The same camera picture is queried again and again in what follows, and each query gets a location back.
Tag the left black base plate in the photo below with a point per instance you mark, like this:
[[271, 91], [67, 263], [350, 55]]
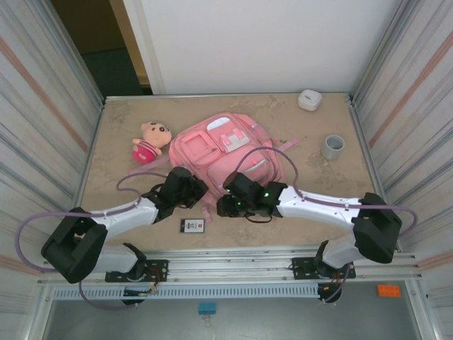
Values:
[[161, 265]]

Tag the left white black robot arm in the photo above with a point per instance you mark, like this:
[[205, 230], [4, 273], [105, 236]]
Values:
[[120, 216]]

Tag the pink plush doll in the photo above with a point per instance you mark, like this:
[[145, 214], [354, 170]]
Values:
[[150, 138]]

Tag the striped metal side panel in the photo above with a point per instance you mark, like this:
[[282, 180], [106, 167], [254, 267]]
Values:
[[35, 141], [417, 141]]

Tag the orange block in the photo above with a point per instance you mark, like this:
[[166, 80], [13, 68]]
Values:
[[389, 291]]

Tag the pink student backpack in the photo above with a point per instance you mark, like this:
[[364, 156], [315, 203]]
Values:
[[219, 159]]

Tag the black case with white label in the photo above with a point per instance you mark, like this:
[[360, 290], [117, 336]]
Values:
[[193, 225]]

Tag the blue binder clip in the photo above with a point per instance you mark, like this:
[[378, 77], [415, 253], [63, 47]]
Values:
[[207, 308]]

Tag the white square box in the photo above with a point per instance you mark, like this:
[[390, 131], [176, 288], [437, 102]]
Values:
[[309, 100]]

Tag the grey cup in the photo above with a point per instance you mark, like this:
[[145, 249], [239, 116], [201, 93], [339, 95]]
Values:
[[334, 148]]

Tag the aluminium rail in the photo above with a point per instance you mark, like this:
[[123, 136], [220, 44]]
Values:
[[230, 263]]

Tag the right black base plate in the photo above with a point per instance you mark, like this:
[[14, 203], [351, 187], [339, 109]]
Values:
[[299, 265]]

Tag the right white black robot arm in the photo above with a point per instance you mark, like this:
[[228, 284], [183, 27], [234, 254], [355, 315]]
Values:
[[318, 205]]

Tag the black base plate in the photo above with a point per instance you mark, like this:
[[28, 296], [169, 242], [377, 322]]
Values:
[[299, 265], [161, 265]]

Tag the aluminium table edge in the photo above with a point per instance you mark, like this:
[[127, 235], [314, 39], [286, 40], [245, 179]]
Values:
[[230, 95]]

